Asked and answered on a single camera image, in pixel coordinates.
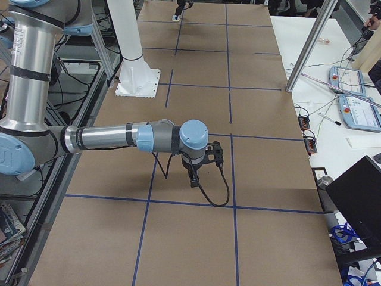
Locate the aluminium frame post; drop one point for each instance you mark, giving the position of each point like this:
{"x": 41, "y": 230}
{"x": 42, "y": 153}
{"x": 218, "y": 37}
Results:
{"x": 316, "y": 30}

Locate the stack of books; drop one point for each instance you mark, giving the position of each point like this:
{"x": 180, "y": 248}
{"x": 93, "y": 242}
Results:
{"x": 12, "y": 232}

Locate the black marker pen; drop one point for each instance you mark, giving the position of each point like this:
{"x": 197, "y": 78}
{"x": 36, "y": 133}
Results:
{"x": 330, "y": 119}

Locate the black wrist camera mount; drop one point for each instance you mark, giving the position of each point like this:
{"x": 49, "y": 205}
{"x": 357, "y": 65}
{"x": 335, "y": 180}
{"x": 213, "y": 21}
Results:
{"x": 214, "y": 154}

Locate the long metal grabber stick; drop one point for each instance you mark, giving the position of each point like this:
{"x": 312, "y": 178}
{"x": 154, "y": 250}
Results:
{"x": 348, "y": 93}

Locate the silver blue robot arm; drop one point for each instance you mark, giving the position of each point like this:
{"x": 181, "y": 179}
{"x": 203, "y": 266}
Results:
{"x": 27, "y": 141}

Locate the lower teach pendant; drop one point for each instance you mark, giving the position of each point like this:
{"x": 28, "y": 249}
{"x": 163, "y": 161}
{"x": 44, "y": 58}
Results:
{"x": 359, "y": 115}

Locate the orange black connector block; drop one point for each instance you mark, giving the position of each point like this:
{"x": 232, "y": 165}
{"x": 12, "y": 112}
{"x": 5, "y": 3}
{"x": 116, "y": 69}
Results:
{"x": 304, "y": 122}

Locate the upper teach pendant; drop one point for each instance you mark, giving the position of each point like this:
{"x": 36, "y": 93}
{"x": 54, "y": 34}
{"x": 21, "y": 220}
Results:
{"x": 348, "y": 79}

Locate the teach pendant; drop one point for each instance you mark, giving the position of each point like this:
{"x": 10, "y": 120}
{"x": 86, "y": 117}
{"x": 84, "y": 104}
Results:
{"x": 359, "y": 115}
{"x": 348, "y": 79}

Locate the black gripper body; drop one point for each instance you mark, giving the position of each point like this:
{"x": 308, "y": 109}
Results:
{"x": 180, "y": 6}
{"x": 191, "y": 169}

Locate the black laptop monitor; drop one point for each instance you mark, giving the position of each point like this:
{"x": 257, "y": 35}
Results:
{"x": 356, "y": 194}

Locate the blue white call bell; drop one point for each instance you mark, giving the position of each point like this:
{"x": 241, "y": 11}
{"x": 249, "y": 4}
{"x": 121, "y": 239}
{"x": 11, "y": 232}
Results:
{"x": 175, "y": 18}

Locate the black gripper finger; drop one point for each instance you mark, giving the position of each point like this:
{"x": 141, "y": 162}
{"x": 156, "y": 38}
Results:
{"x": 178, "y": 11}
{"x": 194, "y": 179}

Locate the white camera pedestal column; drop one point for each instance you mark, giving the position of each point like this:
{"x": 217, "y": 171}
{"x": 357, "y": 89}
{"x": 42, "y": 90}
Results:
{"x": 136, "y": 78}

